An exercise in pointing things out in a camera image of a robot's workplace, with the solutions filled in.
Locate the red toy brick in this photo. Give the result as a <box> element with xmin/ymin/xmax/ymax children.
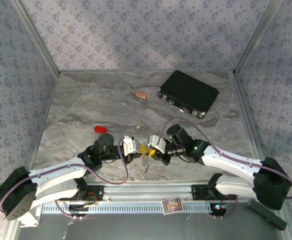
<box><xmin>94</xmin><ymin>125</ymin><xmax>108</xmax><ymax>136</ymax></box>

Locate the black hard case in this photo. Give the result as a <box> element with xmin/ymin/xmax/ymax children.
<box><xmin>158</xmin><ymin>69</ymin><xmax>220</xmax><ymax>119</ymax></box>

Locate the small controller board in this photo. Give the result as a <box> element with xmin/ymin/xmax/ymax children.
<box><xmin>212</xmin><ymin>203</ymin><xmax>228</xmax><ymax>216</ymax></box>
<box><xmin>68</xmin><ymin>204</ymin><xmax>89</xmax><ymax>213</ymax></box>

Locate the black bar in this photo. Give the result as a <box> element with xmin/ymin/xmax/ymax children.
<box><xmin>245</xmin><ymin>198</ymin><xmax>288</xmax><ymax>231</ymax></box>

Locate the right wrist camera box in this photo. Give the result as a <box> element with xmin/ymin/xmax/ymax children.
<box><xmin>147</xmin><ymin>134</ymin><xmax>166</xmax><ymax>154</ymax></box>

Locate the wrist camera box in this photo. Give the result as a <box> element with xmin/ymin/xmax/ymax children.
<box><xmin>147</xmin><ymin>134</ymin><xmax>166</xmax><ymax>154</ymax></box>
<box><xmin>121</xmin><ymin>135</ymin><xmax>141</xmax><ymax>154</ymax></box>

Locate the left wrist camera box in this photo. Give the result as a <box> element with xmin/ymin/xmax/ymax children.
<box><xmin>121</xmin><ymin>135</ymin><xmax>141</xmax><ymax>154</ymax></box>

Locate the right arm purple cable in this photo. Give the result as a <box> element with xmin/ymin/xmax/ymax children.
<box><xmin>159</xmin><ymin>116</ymin><xmax>292</xmax><ymax>220</ymax></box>

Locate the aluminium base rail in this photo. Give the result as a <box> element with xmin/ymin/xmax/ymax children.
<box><xmin>85</xmin><ymin>181</ymin><xmax>285</xmax><ymax>203</ymax></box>

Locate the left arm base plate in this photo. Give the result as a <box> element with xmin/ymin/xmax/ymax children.
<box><xmin>58</xmin><ymin>184</ymin><xmax>104</xmax><ymax>201</ymax></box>

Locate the printed card on rail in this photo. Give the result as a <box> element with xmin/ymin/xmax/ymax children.
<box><xmin>161</xmin><ymin>196</ymin><xmax>184</xmax><ymax>215</ymax></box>

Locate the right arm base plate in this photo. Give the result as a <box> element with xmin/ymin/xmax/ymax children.
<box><xmin>191</xmin><ymin>184</ymin><xmax>238</xmax><ymax>201</ymax></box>

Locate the white slotted cable duct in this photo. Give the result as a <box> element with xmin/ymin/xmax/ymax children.
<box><xmin>42</xmin><ymin>201</ymin><xmax>213</xmax><ymax>215</ymax></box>

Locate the aluminium side rail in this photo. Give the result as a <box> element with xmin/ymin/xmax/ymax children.
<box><xmin>232</xmin><ymin>73</ymin><xmax>292</xmax><ymax>240</ymax></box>
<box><xmin>5</xmin><ymin>72</ymin><xmax>60</xmax><ymax>240</ymax></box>

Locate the white plastic bracket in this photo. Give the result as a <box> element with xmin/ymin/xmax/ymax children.
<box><xmin>17</xmin><ymin>199</ymin><xmax>43</xmax><ymax>228</ymax></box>

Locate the aluminium frame post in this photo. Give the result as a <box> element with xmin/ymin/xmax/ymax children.
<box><xmin>234</xmin><ymin>0</ymin><xmax>285</xmax><ymax>76</ymax></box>
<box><xmin>12</xmin><ymin>0</ymin><xmax>61</xmax><ymax>75</ymax></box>

